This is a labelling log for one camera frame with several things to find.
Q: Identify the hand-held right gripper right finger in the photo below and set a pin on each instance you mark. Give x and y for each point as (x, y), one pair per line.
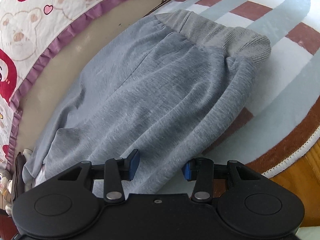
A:
(188, 171)

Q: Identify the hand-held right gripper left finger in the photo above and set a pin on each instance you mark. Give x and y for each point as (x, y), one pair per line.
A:
(133, 166)

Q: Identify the grey sweatpants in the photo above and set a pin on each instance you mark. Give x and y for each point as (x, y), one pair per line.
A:
(150, 92)

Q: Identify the white folded garment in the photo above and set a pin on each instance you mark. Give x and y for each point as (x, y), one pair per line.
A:
(27, 152)

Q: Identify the brown folded sweater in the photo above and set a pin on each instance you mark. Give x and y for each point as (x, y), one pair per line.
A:
(21, 175)

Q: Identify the grey rabbit plush toy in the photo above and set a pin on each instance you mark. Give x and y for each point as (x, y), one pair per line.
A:
(5, 182)

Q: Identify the checked rug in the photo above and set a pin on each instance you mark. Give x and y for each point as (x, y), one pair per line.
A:
(287, 80)

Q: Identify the red printed quilt purple ruffle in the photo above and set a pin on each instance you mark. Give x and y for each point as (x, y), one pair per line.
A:
(37, 17)

